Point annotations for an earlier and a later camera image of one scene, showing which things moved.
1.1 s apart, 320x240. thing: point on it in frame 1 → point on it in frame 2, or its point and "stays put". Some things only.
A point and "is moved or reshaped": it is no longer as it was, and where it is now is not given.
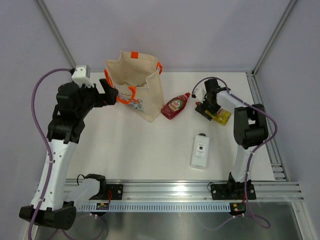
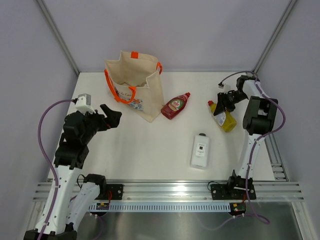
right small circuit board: (237, 209) stays put
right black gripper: (202, 111) → (220, 106)
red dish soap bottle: (170, 109) stays put
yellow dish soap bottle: (222, 116) is moved or reshaped
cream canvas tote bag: (136, 77) stays put
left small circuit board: (102, 206) stays put
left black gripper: (110, 93) → (111, 121)
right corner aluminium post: (251, 75) stays put
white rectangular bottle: (200, 151) stays put
